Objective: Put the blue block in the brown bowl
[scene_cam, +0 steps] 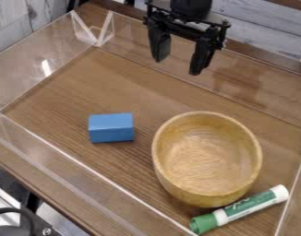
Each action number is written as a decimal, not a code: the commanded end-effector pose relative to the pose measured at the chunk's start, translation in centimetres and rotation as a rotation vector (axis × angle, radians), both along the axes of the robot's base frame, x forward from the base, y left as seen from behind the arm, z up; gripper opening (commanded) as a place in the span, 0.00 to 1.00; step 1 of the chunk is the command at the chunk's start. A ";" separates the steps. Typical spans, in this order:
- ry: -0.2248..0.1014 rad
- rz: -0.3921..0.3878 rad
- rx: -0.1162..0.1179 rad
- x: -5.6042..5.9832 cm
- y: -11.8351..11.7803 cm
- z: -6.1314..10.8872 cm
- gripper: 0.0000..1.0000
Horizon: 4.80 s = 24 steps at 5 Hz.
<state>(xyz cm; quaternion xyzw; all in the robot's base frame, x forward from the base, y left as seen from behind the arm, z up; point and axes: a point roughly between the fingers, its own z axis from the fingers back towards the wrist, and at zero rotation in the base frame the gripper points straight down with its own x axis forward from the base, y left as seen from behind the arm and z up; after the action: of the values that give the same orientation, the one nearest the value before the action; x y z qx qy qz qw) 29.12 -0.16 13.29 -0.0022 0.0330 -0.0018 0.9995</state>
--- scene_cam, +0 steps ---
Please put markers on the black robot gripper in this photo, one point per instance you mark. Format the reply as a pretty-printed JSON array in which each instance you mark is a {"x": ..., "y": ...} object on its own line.
[{"x": 188, "y": 19}]

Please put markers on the black metal base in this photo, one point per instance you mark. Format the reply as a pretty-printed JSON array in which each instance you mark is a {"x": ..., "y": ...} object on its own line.
[{"x": 43, "y": 228}]

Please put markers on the clear acrylic tray wall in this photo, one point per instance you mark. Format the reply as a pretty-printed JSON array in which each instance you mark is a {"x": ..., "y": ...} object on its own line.
[{"x": 85, "y": 65}]

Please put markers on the green white marker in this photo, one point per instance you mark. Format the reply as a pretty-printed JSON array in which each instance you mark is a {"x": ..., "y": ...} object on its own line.
[{"x": 239, "y": 209}]

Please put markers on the brown wooden bowl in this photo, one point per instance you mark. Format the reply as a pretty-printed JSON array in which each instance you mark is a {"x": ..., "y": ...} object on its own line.
[{"x": 206, "y": 158}]

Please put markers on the blue rectangular block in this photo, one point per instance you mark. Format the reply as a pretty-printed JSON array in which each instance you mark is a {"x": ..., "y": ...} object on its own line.
[{"x": 112, "y": 127}]

